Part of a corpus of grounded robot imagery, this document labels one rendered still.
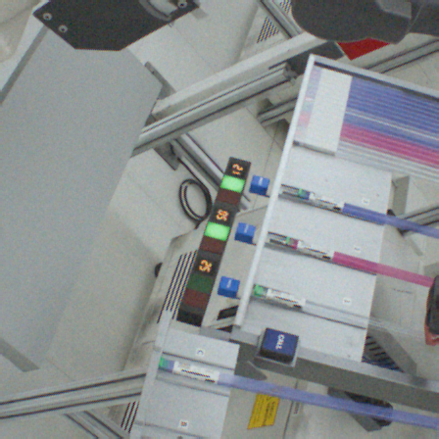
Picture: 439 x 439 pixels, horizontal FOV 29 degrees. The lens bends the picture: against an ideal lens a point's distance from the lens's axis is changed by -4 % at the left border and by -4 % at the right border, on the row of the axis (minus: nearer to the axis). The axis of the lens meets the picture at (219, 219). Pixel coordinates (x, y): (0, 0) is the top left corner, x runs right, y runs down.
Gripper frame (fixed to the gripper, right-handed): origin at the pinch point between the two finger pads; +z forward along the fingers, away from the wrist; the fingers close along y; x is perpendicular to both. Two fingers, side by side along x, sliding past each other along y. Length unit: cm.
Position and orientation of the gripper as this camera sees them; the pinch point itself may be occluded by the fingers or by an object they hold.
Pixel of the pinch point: (431, 337)
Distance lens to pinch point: 138.8
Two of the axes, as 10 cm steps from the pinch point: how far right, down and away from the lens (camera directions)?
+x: -9.6, -2.8, 0.3
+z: -1.5, 6.3, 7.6
